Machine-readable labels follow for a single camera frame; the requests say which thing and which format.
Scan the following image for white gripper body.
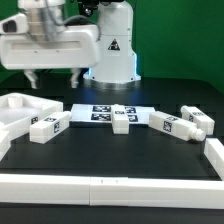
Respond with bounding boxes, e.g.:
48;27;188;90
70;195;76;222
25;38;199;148
0;25;100;70

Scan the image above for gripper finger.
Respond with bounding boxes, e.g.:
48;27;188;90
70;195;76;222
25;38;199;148
24;70;38;89
70;68;81;88

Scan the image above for white square desk top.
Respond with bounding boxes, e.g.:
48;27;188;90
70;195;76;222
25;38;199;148
0;93;63;140

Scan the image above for white left obstacle bar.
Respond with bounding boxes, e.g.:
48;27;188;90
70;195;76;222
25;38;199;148
0;131;11;161

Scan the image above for white obstacle bar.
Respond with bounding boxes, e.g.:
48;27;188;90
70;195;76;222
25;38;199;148
0;131;11;161
204;138;224;181
0;174;224;209

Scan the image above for white front obstacle bar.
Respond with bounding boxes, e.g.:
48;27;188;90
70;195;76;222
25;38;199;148
0;174;224;209

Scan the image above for white right obstacle bar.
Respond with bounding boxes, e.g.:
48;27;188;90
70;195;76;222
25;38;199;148
204;138;224;181

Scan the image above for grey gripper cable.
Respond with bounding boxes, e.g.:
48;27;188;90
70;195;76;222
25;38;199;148
46;0;98;34

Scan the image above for black cables behind base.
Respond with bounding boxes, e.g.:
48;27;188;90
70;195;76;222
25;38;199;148
40;0;101;74

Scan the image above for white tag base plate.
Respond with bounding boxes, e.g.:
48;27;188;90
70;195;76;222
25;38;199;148
71;104;155;125

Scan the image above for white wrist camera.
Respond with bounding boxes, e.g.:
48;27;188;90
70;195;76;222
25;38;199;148
0;13;29;35

